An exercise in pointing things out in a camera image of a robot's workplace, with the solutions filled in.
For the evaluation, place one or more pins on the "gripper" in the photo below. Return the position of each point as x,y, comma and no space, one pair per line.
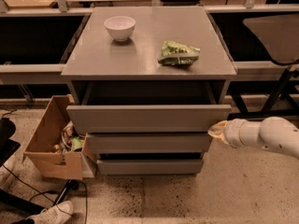
233,132

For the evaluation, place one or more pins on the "grey top drawer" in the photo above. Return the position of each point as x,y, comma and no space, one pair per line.
147,107

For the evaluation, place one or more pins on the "grey drawer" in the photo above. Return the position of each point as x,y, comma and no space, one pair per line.
106,143
147,107
147,167

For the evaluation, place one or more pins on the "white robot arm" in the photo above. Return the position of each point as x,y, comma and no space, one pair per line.
272,134

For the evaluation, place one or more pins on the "grey middle drawer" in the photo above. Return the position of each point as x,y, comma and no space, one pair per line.
106,143

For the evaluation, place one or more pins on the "grey drawer cabinet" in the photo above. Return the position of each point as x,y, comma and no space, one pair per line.
97,57

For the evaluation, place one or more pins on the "grey bottom drawer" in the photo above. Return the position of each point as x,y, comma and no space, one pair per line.
147,167

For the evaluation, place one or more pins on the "green snack bag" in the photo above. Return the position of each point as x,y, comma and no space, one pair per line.
174,53

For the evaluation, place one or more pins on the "grey side table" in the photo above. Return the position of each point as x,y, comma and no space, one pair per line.
279,34

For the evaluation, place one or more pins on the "green packet in box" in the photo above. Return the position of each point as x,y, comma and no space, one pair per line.
76,144

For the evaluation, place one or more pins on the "white ceramic bowl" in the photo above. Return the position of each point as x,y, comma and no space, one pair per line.
120,28

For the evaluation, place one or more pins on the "cardboard box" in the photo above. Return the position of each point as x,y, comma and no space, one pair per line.
44,148

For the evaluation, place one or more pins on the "white sneaker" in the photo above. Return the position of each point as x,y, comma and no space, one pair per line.
58,214

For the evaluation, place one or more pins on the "black chair base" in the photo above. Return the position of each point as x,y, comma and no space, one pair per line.
7,146

